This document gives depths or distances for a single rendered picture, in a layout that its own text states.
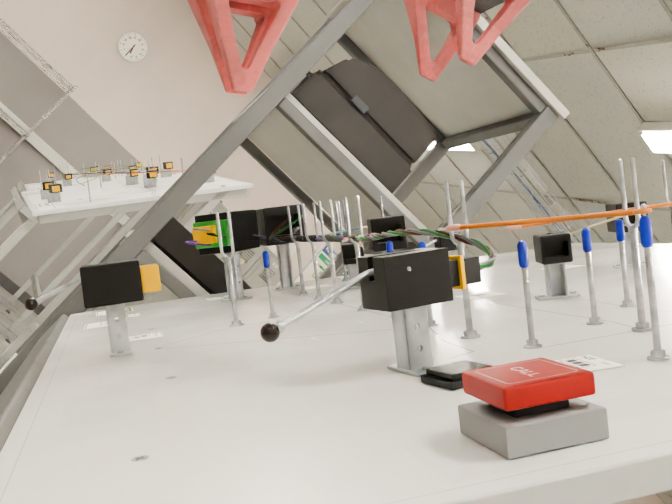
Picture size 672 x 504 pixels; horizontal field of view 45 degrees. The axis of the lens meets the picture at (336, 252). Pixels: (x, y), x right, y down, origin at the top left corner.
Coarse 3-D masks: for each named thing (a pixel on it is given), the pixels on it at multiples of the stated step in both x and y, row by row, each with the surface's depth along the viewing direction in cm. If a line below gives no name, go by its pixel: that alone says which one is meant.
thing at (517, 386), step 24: (528, 360) 44; (552, 360) 43; (480, 384) 41; (504, 384) 39; (528, 384) 39; (552, 384) 39; (576, 384) 40; (504, 408) 39; (528, 408) 40; (552, 408) 40
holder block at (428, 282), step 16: (368, 256) 61; (384, 256) 59; (400, 256) 59; (416, 256) 59; (432, 256) 60; (448, 256) 60; (384, 272) 58; (400, 272) 59; (416, 272) 59; (432, 272) 60; (448, 272) 60; (368, 288) 61; (384, 288) 58; (400, 288) 59; (416, 288) 59; (432, 288) 60; (448, 288) 60; (368, 304) 61; (384, 304) 59; (400, 304) 59; (416, 304) 59
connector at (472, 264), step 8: (472, 256) 63; (456, 264) 62; (464, 264) 62; (472, 264) 62; (456, 272) 62; (472, 272) 62; (480, 272) 63; (456, 280) 62; (472, 280) 62; (480, 280) 63
